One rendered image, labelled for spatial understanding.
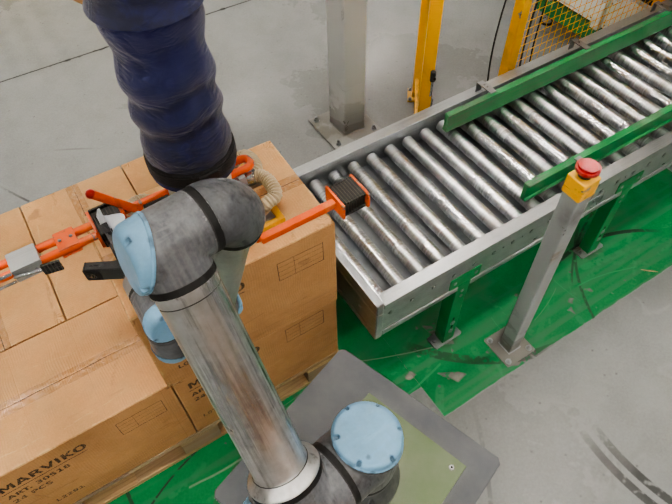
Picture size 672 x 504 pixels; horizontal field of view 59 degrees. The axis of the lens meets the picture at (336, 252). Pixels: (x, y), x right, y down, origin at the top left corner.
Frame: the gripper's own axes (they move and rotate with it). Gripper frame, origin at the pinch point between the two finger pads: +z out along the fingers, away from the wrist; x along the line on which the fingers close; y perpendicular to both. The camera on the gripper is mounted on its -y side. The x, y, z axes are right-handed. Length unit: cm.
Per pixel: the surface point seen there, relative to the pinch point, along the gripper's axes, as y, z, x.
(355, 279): 62, -22, -46
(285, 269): 38.3, -21.5, -23.0
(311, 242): 47, -22, -17
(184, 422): -6, -20, -81
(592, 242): 183, -34, -98
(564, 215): 118, -51, -22
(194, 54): 31, -9, 43
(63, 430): -36, -16, -53
